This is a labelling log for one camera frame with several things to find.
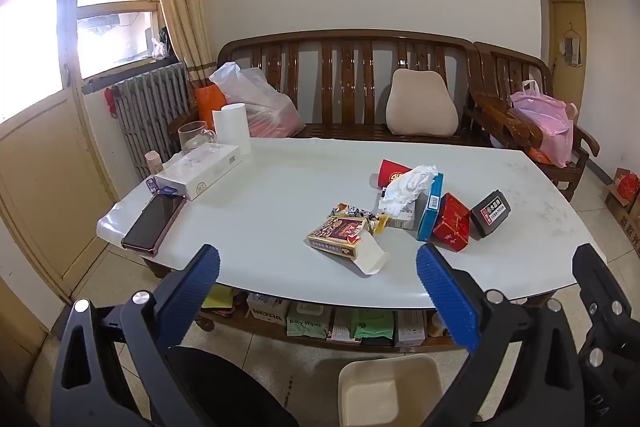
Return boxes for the beige balcony door panel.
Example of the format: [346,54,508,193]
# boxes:
[0,89,147,303]

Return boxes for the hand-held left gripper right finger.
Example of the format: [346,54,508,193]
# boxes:
[415,242,589,427]

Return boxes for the wooden sofa bench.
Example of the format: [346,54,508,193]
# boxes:
[216,29,482,141]

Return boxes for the red gold patterned box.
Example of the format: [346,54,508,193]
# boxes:
[306,215,374,261]

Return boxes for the white soft pack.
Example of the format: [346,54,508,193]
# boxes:
[327,307,361,341]

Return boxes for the colourful snack wrapper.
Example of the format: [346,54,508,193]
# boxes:
[327,202,384,233]

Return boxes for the yellow interior door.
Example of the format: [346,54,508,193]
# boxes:
[547,0,587,124]

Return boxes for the pale green wipes pack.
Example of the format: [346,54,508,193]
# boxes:
[285,301,334,338]

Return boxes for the beige plastic bin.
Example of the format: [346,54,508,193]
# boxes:
[337,353,446,427]

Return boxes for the brown cardboard box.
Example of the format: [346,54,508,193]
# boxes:
[604,167,640,249]

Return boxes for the wooden table shelf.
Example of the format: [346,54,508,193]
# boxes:
[194,286,467,354]

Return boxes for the large white plastic bag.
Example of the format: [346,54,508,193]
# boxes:
[209,62,306,139]

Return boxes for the yellow black packet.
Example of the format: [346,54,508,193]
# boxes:
[202,284,236,316]

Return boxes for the red packet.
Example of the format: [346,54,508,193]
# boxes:
[617,172,640,203]

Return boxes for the orange packet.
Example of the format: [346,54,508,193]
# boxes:
[525,147,557,166]

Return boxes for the small white box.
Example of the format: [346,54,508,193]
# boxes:
[382,202,419,231]

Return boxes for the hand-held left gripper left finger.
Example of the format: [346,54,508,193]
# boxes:
[50,243,222,427]

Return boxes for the person's black trousers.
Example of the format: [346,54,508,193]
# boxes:
[149,346,302,427]

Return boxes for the small blue item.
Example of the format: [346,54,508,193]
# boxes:
[145,177,179,198]

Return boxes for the red paper cup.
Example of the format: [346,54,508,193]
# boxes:
[376,158,417,190]

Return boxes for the flat white box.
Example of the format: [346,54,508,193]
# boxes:
[153,143,244,202]

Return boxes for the dark smartphone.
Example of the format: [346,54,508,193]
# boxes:
[120,193,187,257]

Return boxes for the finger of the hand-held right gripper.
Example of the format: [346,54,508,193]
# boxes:
[571,243,637,349]

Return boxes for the black cardboard box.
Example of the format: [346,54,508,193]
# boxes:
[469,189,512,239]

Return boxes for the dark green soft pack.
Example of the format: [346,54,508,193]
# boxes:
[349,308,396,342]

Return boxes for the white tissue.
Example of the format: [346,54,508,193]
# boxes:
[378,164,439,219]

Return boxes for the white paper towel roll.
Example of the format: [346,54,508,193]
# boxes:
[212,103,252,156]

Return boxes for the white printed carton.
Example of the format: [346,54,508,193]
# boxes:
[246,292,291,321]

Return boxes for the beige back cushion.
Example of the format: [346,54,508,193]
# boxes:
[385,68,460,138]

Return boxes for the small pink bottle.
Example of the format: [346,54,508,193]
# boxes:
[144,150,164,180]

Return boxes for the red cardboard box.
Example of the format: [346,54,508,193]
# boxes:
[431,192,472,253]

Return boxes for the hanging cloth on hanger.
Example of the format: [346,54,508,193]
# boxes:
[560,22,584,68]

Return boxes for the orange bag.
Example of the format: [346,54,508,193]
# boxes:
[194,84,229,126]

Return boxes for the pink plastic bag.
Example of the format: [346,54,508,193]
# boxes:
[508,79,577,168]

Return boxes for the clear glass mug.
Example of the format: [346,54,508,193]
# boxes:
[177,121,219,156]

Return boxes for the blue cardboard box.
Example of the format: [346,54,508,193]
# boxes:
[416,172,445,242]

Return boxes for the white upright box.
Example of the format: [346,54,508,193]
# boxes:
[394,309,427,348]

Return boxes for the balcony window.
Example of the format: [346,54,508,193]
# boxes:
[0,0,162,124]

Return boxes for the grey cast iron radiator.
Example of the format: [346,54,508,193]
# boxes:
[107,62,194,181]

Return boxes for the wooden armchair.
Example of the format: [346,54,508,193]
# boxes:
[471,41,601,204]

